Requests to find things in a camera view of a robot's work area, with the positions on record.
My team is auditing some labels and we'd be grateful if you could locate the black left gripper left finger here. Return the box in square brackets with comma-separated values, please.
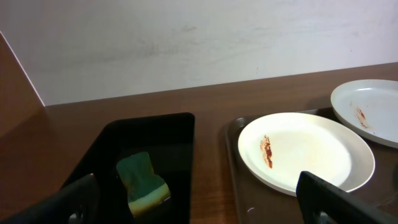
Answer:
[2, 174, 100, 224]

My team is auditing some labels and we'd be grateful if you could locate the grey-white plate top stained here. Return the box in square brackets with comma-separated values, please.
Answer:
[330, 79, 397, 148]

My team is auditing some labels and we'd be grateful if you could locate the white plate stained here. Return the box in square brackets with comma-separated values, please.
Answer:
[238, 113, 376, 196]

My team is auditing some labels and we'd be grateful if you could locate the black rectangular tray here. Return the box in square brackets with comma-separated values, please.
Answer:
[64, 113, 195, 223]

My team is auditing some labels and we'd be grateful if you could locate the green yellow sponge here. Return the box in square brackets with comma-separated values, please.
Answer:
[116, 152, 170, 218]

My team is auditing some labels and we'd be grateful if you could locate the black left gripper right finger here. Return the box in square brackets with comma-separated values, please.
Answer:
[296, 171, 397, 224]

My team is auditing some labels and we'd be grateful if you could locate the brown serving tray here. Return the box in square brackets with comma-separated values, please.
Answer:
[224, 115, 397, 223]

